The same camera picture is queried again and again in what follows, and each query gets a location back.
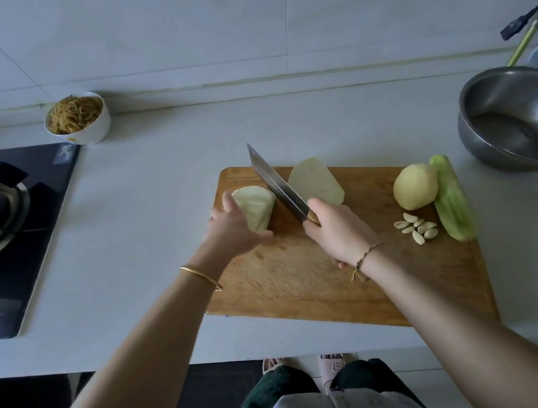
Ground person's left foot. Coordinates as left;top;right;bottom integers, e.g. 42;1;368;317
261;357;289;374

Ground peeled yellow potato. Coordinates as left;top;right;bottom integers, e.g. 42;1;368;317
390;160;443;213

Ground white bowl of noodles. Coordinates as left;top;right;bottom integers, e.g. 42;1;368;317
39;89;115;152

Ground person's left hand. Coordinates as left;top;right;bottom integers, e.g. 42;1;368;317
194;185;278;269

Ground black gas stove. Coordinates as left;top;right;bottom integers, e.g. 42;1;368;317
0;138;104;340

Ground person's right forearm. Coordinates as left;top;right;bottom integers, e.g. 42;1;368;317
353;227;538;408

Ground cleaver with wooden handle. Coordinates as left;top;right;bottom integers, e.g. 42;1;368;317
246;136;322;235

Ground person's left forearm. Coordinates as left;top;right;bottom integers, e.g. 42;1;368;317
26;256;241;408

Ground gold bangle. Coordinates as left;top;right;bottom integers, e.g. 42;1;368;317
179;261;225;296

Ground person's foot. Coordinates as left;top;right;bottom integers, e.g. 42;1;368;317
317;350;361;392
261;357;289;374

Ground braided cord bracelet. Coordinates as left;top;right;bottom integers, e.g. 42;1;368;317
345;241;389;285

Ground dark green trousers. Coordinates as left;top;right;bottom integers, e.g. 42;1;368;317
204;349;427;408

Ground deep stainless steel bowl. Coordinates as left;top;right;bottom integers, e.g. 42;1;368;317
451;63;538;179

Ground pile of white diced vegetable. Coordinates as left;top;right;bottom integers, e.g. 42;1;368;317
285;153;347;212

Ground person's right foot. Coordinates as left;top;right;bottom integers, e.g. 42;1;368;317
317;350;361;392

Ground person's right hand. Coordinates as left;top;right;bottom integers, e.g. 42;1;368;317
300;191;384;276

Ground pale green cabbage vegetable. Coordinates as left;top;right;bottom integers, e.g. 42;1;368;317
230;182;281;237

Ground peeled green cucumber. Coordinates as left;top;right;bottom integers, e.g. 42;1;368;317
426;150;479;246

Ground pile of garlic cloves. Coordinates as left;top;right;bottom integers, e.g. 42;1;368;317
392;208;441;248

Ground wall tap with hose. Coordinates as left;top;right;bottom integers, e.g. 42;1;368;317
497;0;538;41

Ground wooden cutting board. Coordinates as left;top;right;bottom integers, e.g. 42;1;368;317
189;137;500;357

